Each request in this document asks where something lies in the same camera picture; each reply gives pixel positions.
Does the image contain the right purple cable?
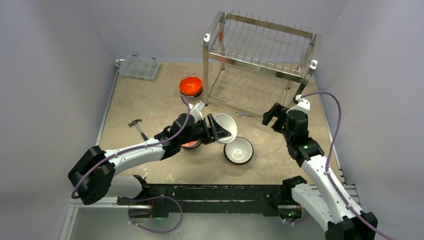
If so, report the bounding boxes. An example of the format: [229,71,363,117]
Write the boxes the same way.
[299,92,397,240]

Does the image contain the white bowl with dark rim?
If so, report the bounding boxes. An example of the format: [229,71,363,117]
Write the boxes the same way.
[223,137,254,165]

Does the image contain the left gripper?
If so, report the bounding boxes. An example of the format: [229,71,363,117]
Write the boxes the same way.
[179,114,230,145]

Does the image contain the stainless steel dish rack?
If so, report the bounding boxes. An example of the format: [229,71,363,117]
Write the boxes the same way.
[202,11,322,116]

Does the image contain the black hammer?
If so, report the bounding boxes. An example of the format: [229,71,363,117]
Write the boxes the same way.
[128,119,149,141]

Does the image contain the solid orange bowl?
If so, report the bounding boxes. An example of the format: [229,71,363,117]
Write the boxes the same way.
[179,75,203,95]

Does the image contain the clear plastic organizer box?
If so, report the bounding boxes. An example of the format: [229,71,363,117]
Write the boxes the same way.
[119,55,162,82]

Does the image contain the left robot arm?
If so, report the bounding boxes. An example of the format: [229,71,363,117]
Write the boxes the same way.
[67,113,238,205]

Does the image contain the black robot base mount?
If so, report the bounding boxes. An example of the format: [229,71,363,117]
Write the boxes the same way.
[117,178,303,222]

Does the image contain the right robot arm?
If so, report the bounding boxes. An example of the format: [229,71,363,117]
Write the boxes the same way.
[262,102,378,240]

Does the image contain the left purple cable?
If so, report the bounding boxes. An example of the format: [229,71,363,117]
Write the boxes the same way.
[70,95,191,200]

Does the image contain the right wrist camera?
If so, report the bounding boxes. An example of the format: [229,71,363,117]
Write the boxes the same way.
[294,94,311,113]

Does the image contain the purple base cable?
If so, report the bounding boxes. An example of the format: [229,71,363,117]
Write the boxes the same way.
[127,196,183,235]

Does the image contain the silver wrench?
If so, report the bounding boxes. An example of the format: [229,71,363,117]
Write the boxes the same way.
[235,111,260,118]

